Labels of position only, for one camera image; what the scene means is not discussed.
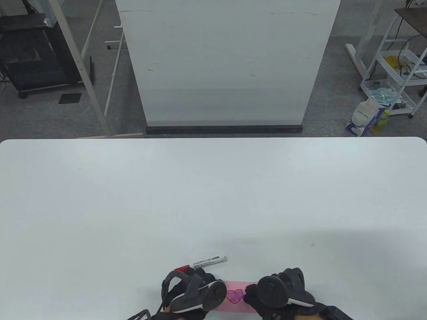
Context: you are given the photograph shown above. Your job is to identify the dark wooden side table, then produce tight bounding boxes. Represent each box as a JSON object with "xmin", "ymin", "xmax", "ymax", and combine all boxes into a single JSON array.
[{"xmin": 394, "ymin": 7, "xmax": 427, "ymax": 35}]

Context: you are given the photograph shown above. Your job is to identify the black right hand controller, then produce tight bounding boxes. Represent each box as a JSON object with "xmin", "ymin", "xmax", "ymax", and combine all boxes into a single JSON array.
[{"xmin": 257, "ymin": 268, "xmax": 316, "ymax": 309}]

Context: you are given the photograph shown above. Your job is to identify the black left hand controller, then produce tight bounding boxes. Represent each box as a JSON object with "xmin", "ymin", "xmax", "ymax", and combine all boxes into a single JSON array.
[{"xmin": 161, "ymin": 271, "xmax": 228, "ymax": 314}]

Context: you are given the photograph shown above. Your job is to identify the white stand leg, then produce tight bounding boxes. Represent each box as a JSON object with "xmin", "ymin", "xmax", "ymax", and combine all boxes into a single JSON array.
[{"xmin": 345, "ymin": 0, "xmax": 384, "ymax": 79}]

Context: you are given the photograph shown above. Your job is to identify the pink heart outline paper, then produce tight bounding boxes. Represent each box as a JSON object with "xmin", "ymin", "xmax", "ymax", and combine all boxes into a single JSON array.
[{"xmin": 213, "ymin": 281, "xmax": 258, "ymax": 314}]

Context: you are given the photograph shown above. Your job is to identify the person's right hand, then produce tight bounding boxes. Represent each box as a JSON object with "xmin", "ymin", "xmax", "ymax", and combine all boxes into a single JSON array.
[{"xmin": 244, "ymin": 283, "xmax": 323, "ymax": 320}]

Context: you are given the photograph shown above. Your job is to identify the person's left hand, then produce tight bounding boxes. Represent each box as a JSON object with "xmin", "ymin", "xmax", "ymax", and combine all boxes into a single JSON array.
[{"xmin": 165, "ymin": 268, "xmax": 217, "ymax": 302}]

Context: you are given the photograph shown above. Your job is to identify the yellow bottle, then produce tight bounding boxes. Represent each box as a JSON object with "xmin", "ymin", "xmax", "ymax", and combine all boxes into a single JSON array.
[{"xmin": 370, "ymin": 110, "xmax": 390, "ymax": 135}]

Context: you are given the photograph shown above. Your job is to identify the white utility cart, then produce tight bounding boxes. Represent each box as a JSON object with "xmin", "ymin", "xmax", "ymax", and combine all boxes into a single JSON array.
[{"xmin": 360, "ymin": 13, "xmax": 427, "ymax": 119}]

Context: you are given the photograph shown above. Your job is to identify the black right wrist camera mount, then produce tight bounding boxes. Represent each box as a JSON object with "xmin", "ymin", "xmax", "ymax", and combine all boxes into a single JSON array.
[{"xmin": 317, "ymin": 304, "xmax": 354, "ymax": 320}]

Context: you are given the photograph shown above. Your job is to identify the black board base bar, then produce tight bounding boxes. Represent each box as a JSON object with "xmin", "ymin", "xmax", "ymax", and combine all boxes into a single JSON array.
[{"xmin": 145, "ymin": 125, "xmax": 303, "ymax": 135}]

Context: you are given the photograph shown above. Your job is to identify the white plastic bag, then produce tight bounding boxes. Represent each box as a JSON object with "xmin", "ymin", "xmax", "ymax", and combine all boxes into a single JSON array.
[{"xmin": 346, "ymin": 97, "xmax": 387, "ymax": 137}]

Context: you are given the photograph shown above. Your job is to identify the yellow item on cart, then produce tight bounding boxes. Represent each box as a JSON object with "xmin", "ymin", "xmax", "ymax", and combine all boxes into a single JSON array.
[{"xmin": 385, "ymin": 55, "xmax": 409, "ymax": 70}]

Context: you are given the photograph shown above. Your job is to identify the white metal frame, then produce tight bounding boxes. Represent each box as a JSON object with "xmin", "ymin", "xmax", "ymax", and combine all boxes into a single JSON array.
[{"xmin": 49, "ymin": 0, "xmax": 144, "ymax": 139}]

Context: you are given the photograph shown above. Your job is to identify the white standing board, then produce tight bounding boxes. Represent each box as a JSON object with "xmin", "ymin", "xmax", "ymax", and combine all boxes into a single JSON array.
[{"xmin": 115, "ymin": 0, "xmax": 341, "ymax": 126}]

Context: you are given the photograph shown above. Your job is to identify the black hand controller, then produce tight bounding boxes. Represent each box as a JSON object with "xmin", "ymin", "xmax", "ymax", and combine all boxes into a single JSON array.
[
  {"xmin": 161, "ymin": 271, "xmax": 228, "ymax": 314},
  {"xmin": 257, "ymin": 268, "xmax": 316, "ymax": 309}
]

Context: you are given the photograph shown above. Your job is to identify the white marker pen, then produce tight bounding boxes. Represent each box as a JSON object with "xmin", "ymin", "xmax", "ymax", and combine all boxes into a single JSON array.
[{"xmin": 173, "ymin": 256, "xmax": 228, "ymax": 272}]

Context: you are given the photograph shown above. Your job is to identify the black floor mat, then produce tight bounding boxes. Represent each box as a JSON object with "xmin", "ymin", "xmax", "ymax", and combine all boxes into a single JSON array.
[{"xmin": 58, "ymin": 93, "xmax": 82, "ymax": 105}]

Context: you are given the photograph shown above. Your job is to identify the teal cloth pile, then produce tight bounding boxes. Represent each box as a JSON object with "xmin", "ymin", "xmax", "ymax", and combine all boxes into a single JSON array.
[{"xmin": 367, "ymin": 85, "xmax": 404, "ymax": 107}]

